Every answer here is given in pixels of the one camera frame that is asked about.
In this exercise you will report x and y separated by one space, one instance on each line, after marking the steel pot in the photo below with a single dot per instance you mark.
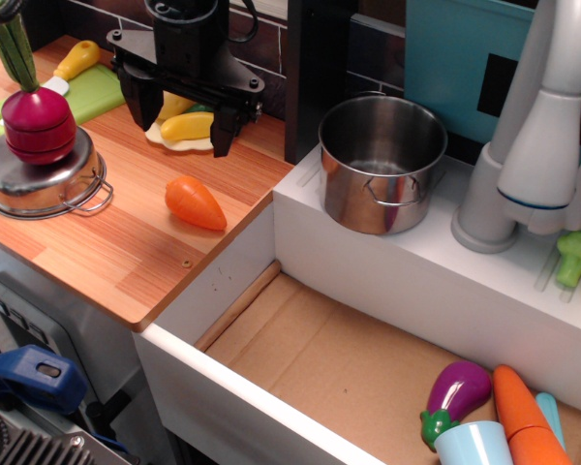
379 163

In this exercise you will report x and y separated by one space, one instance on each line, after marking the large orange toy carrot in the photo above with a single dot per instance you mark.
528 434

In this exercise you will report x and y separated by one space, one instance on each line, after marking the white toy sink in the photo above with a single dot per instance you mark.
306 343

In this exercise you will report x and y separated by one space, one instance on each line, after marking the yellow-handled toy knife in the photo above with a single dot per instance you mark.
82 56

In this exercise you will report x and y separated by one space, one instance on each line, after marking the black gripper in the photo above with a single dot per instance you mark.
186 52

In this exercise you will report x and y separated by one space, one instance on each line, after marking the upside-down steel bowl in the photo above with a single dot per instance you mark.
76 183

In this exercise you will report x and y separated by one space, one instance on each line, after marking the green toy broccoli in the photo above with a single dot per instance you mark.
569 247

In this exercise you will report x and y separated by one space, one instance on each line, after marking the light blue toy utensil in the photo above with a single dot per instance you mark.
548 405

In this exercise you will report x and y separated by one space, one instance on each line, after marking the grey toy faucet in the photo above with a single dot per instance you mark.
529 173

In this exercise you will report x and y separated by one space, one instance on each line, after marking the cream toy plate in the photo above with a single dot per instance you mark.
153 134

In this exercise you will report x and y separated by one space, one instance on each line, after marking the yellow toy fish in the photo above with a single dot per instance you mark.
188 126

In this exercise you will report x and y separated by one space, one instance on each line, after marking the green cutting board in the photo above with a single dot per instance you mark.
91 94

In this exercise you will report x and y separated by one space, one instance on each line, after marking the green toy cucumber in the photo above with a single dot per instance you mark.
198 108

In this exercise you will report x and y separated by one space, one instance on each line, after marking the yellow toy potato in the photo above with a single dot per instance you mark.
173 105

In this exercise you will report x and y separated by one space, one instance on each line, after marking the light blue toy cup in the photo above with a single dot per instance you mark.
475 443

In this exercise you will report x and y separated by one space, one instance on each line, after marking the red toy radish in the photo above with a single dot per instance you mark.
39 127

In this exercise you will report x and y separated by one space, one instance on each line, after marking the blue clamp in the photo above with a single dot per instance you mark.
42 379

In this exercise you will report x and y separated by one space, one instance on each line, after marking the purple toy eggplant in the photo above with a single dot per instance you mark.
461 388

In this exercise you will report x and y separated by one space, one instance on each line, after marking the small orange toy carrot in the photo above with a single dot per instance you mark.
190 201

